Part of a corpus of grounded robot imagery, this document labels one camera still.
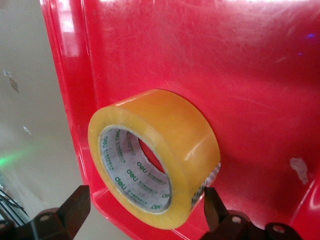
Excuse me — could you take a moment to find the yellow clear packing tape roll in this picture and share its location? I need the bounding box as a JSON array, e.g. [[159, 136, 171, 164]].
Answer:
[[87, 89, 222, 230]]

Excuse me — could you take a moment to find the empty red plastic tray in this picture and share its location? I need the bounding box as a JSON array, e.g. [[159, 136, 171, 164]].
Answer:
[[39, 0, 320, 240]]

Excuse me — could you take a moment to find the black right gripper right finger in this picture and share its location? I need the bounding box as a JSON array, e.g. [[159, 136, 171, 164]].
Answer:
[[203, 186, 251, 240]]

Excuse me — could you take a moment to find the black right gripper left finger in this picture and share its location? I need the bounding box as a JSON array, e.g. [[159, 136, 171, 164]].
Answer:
[[23, 185, 91, 240]]

